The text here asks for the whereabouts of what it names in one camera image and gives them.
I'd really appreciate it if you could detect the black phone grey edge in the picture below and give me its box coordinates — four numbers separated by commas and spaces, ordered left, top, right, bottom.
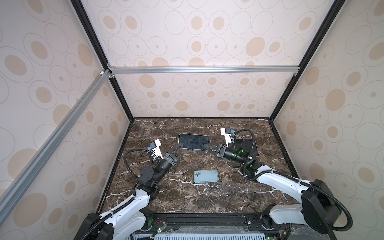
179, 134, 210, 151

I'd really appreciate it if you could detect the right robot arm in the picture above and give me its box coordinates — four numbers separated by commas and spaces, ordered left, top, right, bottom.
204, 139, 353, 235

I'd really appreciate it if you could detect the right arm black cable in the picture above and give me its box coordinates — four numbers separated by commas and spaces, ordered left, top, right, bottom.
230, 128, 354, 232

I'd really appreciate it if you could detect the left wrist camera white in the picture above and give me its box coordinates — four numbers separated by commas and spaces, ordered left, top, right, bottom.
147, 139, 163, 160

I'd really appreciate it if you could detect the horizontal aluminium rail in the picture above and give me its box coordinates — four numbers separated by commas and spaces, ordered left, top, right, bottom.
108, 65, 300, 75

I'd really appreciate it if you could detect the light blue case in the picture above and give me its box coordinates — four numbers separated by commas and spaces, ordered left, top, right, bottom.
194, 170, 219, 184

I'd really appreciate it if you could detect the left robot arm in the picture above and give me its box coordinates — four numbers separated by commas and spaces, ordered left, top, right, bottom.
75, 144, 184, 240

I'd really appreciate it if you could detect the black base frame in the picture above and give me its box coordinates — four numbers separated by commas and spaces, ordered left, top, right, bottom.
77, 212, 337, 240

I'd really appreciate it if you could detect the pink phone case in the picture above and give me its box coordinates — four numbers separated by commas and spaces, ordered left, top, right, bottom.
234, 139, 259, 158

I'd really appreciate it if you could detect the left slanted aluminium rail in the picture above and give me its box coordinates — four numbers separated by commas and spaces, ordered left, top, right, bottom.
1, 69, 111, 225

